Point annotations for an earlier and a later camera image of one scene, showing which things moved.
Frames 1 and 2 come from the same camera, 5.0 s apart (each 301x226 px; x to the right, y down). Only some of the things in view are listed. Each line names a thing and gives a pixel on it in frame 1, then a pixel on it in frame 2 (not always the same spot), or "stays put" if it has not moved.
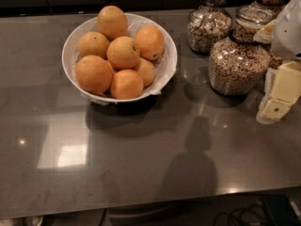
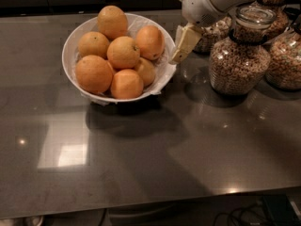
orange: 150,42 stays put
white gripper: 288,32 → 203,5
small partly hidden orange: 147,70 stays put
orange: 94,74 stays put
